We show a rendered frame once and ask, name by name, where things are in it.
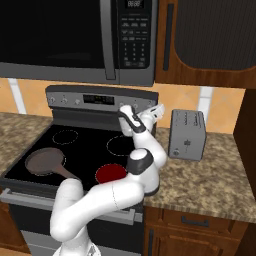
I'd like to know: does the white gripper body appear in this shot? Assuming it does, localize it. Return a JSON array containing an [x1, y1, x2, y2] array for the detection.
[[145, 103, 166, 122]]

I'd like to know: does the black and steel stove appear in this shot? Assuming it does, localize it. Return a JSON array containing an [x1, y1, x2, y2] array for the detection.
[[0, 84, 160, 256]]

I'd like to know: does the grey toaster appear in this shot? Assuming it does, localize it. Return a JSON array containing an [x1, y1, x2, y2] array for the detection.
[[167, 108, 208, 162]]

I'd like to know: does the black and steel microwave oven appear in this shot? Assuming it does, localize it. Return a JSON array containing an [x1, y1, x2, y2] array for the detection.
[[0, 0, 160, 88]]

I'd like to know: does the wood cupboard door dark panel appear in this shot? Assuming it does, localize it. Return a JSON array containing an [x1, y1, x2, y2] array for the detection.
[[154, 0, 256, 90]]

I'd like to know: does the tall dark wood cabinet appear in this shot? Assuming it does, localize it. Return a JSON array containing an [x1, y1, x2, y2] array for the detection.
[[232, 87, 256, 202]]

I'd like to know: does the wood drawer front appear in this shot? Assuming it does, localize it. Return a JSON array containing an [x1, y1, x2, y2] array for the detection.
[[162, 208, 236, 235]]

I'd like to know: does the brown frying pan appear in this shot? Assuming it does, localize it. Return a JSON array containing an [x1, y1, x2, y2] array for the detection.
[[25, 147, 82, 181]]

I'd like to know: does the black microwave door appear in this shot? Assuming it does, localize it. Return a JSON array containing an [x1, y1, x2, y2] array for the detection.
[[0, 0, 121, 85]]

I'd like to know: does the plain wood cupboard door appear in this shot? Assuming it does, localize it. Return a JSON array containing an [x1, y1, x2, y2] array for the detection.
[[145, 225, 242, 256]]

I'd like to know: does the black oven door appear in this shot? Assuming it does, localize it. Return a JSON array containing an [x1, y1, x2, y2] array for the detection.
[[7, 202, 145, 256]]

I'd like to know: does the wood base cabinet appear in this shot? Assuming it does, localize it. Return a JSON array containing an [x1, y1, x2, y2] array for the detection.
[[0, 199, 32, 254]]

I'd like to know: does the long black cupboard handle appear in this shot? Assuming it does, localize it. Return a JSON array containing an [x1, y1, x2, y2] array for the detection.
[[162, 3, 175, 72]]

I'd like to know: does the steel microwave door handle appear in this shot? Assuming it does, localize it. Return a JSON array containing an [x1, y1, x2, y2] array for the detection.
[[99, 0, 117, 81]]

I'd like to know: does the black drawer handle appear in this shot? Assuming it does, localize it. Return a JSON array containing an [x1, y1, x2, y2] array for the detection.
[[180, 215, 211, 229]]

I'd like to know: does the short black cupboard handle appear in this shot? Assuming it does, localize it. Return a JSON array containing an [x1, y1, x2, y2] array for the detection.
[[147, 228, 155, 256]]

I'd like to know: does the steel oven door handle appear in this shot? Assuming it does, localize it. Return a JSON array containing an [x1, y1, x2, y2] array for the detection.
[[0, 187, 144, 226]]

